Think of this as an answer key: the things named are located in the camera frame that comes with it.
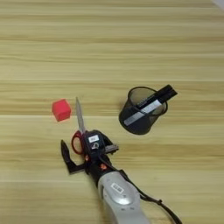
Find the black mesh pen cup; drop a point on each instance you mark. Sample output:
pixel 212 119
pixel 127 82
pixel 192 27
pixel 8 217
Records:
pixel 140 128

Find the black marker white label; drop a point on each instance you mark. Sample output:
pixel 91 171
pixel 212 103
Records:
pixel 145 110

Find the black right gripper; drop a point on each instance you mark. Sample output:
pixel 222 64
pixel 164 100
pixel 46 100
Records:
pixel 97 166

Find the red cube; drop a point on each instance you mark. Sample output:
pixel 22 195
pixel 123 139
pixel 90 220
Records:
pixel 61 110

